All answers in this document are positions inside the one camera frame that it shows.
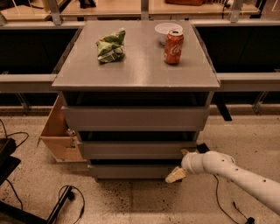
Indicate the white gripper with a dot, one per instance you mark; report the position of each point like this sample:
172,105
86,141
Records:
187,164

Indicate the grey drawer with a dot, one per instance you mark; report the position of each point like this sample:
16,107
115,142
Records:
130,171
136,118
134,150

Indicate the grey bottom drawer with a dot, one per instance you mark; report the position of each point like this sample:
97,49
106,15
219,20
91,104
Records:
130,171

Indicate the grey drawer cabinet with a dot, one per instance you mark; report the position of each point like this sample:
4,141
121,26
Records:
140,79

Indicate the grey top drawer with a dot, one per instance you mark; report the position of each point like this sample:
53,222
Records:
136,118

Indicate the black power adapter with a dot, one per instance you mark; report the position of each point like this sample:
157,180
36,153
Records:
202,148

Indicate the orange soda can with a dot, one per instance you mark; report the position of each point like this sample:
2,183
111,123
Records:
173,46

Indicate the cardboard box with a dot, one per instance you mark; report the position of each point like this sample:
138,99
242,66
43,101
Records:
58,138

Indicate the white bowl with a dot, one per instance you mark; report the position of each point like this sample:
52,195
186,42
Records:
163,29

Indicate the green chip bag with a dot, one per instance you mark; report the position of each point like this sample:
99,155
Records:
110,48

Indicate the black device at left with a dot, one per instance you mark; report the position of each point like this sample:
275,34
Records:
8,163

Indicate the black stand base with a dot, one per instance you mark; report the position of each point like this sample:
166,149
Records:
47,213

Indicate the wooden back table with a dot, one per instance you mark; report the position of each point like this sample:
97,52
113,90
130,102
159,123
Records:
158,9

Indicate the grey metal rail frame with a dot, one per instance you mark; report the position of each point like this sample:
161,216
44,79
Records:
218,82

